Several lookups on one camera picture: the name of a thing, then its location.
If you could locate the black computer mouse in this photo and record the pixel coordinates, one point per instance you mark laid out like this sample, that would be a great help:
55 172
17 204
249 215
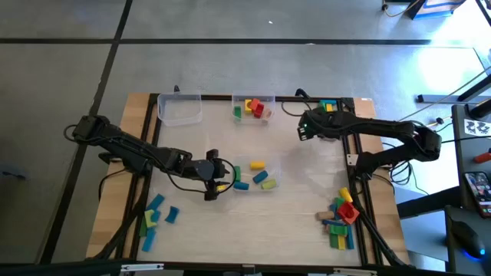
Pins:
466 237

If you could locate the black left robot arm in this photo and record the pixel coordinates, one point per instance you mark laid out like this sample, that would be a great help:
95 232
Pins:
126 145

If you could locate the green rectangular block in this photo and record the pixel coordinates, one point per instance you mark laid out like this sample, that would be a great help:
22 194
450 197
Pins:
334 241
338 229

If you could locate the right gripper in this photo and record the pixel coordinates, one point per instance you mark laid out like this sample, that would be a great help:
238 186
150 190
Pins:
318 124

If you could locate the yellow-green arch block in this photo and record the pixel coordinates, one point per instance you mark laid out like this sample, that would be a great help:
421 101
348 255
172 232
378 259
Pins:
149 219

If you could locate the blue plank block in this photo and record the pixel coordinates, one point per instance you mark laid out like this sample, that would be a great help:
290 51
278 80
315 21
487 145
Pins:
328 102
350 237
155 202
331 222
157 215
149 240

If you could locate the tan cylinder block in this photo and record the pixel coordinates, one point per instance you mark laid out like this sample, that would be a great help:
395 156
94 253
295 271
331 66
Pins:
267 114

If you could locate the green plank block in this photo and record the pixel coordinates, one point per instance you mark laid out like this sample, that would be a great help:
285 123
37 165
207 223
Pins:
143 229

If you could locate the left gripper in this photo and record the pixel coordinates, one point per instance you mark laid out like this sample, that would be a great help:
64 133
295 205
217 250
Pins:
203 170

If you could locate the black side desk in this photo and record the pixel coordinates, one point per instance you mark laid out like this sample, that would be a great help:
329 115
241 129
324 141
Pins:
458 161

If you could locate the blue cylinder block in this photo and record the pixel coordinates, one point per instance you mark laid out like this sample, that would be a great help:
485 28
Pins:
241 186
260 176

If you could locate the blue arch block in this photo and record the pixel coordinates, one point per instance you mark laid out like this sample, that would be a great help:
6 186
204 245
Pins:
333 209
172 215

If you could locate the orange rectangular block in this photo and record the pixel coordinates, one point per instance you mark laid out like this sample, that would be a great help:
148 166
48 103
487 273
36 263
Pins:
254 104

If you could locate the clear plastic bin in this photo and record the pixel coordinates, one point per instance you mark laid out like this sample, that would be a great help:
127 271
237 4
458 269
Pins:
179 115
245 121
276 168

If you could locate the black aluminium table frame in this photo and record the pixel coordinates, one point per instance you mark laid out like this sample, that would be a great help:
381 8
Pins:
218 97

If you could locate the green cylinder block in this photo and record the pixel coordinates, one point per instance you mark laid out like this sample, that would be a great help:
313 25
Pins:
237 173
321 106

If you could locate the white printed card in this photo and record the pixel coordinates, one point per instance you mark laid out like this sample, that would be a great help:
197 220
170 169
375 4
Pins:
477 126

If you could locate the natural wood cylinder block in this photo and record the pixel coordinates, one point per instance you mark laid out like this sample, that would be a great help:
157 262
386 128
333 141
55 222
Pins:
325 215

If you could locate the yellow-green cylinder block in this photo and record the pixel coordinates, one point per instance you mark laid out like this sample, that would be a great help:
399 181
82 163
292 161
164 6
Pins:
269 184

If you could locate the black rig beam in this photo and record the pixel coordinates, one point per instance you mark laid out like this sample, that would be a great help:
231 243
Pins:
57 269

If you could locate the smartphone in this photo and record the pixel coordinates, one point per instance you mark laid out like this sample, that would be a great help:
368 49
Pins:
479 193

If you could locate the yellow cylinder block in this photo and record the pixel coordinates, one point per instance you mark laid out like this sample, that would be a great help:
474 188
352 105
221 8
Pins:
257 165
346 194

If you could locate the yellow arch block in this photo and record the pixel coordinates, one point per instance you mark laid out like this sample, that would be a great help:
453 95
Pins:
248 106

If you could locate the yellow rectangular block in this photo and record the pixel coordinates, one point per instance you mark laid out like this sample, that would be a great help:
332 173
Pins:
329 108
341 242

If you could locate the metal base plate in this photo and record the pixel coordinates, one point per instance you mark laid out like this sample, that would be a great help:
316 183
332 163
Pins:
351 159

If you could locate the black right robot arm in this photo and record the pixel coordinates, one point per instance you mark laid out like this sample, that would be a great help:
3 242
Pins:
376 126

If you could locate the black stand base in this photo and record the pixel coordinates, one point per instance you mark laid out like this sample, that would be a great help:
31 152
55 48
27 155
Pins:
441 98

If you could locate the blue and white box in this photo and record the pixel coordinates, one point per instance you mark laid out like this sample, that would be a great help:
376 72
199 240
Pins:
437 7

